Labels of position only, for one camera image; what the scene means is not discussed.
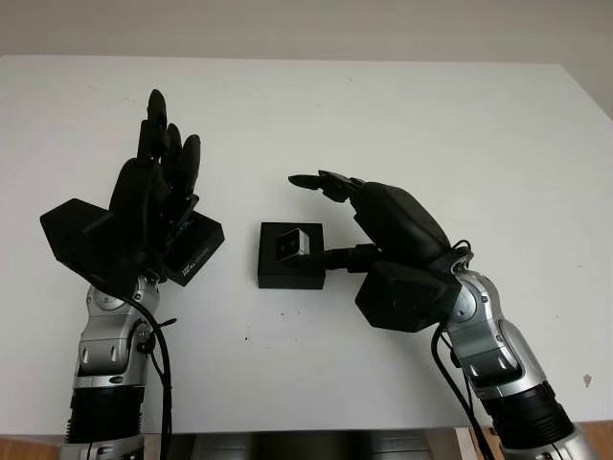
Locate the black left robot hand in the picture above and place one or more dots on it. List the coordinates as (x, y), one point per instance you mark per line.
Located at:
(139, 206)

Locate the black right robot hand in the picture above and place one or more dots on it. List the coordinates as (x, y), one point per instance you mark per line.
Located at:
(397, 220)

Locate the small silver RealSense camera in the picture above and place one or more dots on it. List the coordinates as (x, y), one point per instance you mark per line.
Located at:
(293, 244)

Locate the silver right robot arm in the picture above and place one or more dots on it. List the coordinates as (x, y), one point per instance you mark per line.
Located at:
(498, 345)

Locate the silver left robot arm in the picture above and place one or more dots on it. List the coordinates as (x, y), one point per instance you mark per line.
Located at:
(110, 345)

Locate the black RealSense box lid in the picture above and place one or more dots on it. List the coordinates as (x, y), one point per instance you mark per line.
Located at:
(201, 244)

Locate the grey robot torso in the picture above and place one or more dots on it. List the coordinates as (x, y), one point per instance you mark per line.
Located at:
(311, 441)

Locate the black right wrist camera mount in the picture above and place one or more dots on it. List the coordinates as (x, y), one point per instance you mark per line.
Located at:
(402, 297)

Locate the black foam-lined camera box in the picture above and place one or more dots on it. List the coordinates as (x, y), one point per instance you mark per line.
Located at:
(287, 278)

